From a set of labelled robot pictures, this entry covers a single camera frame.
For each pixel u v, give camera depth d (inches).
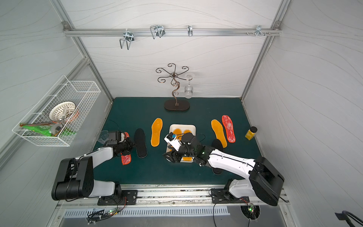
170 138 26.0
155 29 30.6
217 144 36.7
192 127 39.6
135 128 40.0
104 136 36.8
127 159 33.9
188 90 38.4
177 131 39.9
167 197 29.5
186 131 40.0
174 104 45.2
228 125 41.0
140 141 36.8
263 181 16.3
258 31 30.2
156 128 39.9
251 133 35.7
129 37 30.8
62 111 25.9
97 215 28.1
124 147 31.0
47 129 21.6
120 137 30.6
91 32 31.6
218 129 39.9
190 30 30.9
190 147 24.1
